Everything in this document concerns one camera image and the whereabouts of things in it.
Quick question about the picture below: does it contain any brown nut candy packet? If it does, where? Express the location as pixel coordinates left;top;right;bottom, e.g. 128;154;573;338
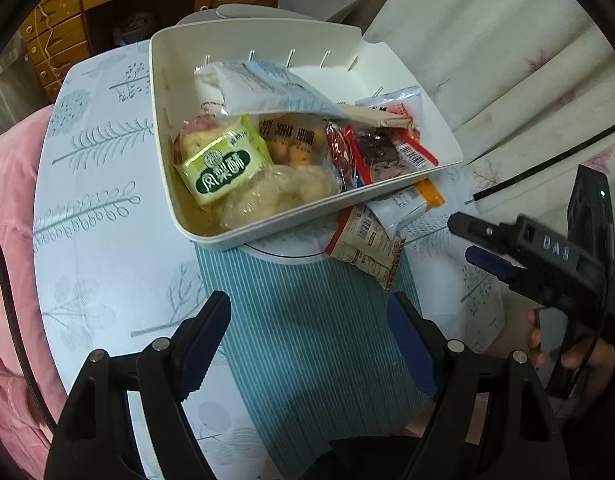
325;122;359;191

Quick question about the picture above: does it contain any wooden desk with drawers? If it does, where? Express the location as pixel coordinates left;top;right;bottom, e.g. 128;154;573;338
20;0;277;101

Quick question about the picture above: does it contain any white blue printed snack bag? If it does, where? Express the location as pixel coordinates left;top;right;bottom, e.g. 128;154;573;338
194;61;344;118

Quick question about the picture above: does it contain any puffed rice snack bag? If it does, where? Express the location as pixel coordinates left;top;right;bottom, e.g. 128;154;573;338
173;115;224;164

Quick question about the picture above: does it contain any blue foil snack packet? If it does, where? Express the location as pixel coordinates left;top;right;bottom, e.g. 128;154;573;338
351;174;366;188

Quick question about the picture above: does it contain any white floral curtain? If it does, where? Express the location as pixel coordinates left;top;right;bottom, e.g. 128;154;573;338
366;0;615;230

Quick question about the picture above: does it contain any person's right hand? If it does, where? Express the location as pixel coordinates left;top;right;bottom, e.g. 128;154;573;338
527;309;615;402

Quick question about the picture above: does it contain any green pastry packet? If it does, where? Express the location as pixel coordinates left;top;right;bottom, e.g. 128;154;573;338
175;115;273;208

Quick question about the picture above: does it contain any orange white snack packet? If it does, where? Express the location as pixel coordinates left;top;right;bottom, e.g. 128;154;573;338
366;179;445;237

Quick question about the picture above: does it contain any tree patterned tablecloth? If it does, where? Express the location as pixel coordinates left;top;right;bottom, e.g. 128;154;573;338
32;39;506;480

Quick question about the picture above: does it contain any pink quilt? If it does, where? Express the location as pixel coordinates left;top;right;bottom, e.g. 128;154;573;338
0;106;67;479

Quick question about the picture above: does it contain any black cable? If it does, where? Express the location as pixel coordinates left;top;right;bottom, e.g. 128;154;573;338
0;219;59;434

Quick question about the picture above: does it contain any white plastic storage box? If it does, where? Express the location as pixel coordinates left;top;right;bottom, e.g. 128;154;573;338
149;18;463;252

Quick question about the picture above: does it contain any dark dried fruit packet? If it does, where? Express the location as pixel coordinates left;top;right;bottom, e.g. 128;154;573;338
354;128;400;184

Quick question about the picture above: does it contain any small cookies clear bag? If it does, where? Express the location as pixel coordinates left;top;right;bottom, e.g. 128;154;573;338
259;113;327;167

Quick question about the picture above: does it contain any red striped cracker packet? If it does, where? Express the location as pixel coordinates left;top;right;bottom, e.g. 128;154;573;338
325;206;404;290

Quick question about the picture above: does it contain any red white snack packet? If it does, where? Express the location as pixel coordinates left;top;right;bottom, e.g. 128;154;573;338
355;86;422;129

